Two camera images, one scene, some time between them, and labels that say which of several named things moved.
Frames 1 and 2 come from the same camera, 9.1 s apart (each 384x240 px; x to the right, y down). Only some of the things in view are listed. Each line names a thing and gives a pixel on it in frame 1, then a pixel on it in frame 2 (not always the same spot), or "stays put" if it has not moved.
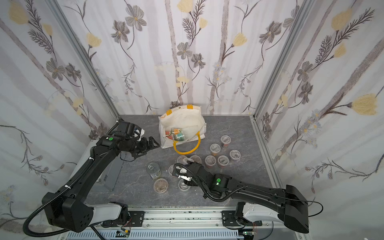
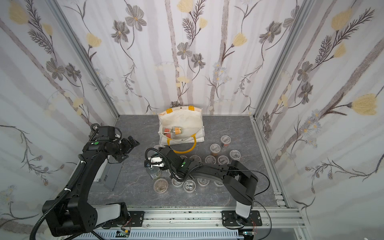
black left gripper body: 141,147 → 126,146
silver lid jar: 154,170 stays put
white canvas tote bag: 183,124 stays put
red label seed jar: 215,148 stays put
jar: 225,140 stays put
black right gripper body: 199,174 → 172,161
